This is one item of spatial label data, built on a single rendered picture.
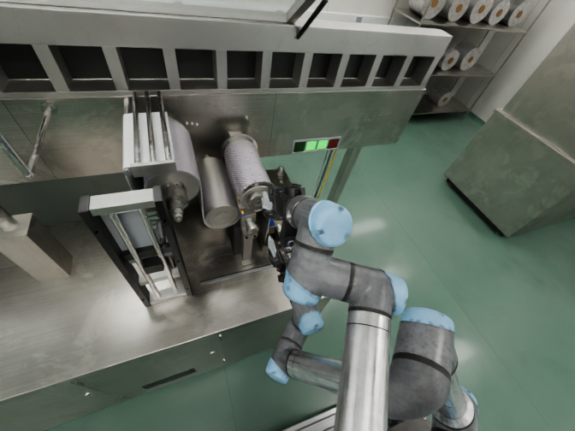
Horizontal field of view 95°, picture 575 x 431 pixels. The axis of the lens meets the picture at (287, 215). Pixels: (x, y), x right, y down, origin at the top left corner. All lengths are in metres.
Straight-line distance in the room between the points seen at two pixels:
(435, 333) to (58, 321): 1.13
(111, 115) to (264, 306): 0.84
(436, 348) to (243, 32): 0.98
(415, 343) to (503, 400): 1.94
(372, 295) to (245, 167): 0.61
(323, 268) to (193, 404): 1.56
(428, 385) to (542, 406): 2.16
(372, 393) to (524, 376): 2.37
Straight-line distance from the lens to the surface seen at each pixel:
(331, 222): 0.44
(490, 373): 2.62
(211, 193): 0.94
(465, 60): 4.82
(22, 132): 1.16
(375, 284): 0.50
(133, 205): 0.67
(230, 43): 0.98
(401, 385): 0.67
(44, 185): 1.30
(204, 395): 1.93
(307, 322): 0.83
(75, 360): 1.15
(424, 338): 0.70
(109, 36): 0.97
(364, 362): 0.48
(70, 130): 1.12
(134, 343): 1.10
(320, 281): 0.48
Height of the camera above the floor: 1.91
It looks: 50 degrees down
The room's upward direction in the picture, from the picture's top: 14 degrees clockwise
